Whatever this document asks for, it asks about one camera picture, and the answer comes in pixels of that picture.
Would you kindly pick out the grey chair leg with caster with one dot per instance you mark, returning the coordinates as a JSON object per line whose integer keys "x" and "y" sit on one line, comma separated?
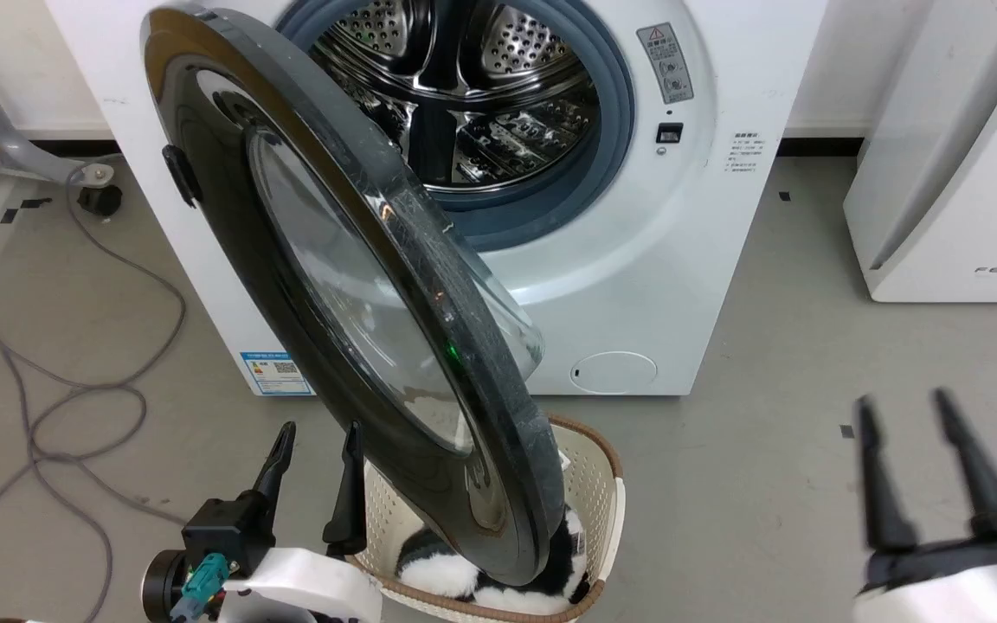
{"x": 22, "y": 130}

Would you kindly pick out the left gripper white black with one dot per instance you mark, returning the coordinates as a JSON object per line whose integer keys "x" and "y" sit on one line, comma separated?
{"x": 291, "y": 575}

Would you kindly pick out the grey warning label sticker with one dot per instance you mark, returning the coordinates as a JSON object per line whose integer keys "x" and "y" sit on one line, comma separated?
{"x": 665, "y": 62}

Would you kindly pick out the white appliance with grey stripe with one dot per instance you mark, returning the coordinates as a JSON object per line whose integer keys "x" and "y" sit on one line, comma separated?
{"x": 957, "y": 156}

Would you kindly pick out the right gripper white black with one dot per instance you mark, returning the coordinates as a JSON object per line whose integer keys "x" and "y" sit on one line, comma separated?
{"x": 966, "y": 580}

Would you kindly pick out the black and white plush toy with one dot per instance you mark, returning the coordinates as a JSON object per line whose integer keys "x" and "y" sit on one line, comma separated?
{"x": 447, "y": 571}

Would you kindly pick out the white woven laundry basket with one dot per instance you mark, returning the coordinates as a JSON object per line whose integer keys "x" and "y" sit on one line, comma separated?
{"x": 598, "y": 484}

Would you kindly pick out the blue energy label sticker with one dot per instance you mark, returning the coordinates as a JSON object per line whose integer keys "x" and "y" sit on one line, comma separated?
{"x": 277, "y": 374}

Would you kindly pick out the white front-load washing machine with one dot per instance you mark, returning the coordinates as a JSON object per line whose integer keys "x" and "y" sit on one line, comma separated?
{"x": 689, "y": 260}

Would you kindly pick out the black round washing machine door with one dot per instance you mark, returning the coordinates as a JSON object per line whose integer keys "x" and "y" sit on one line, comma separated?
{"x": 308, "y": 285}

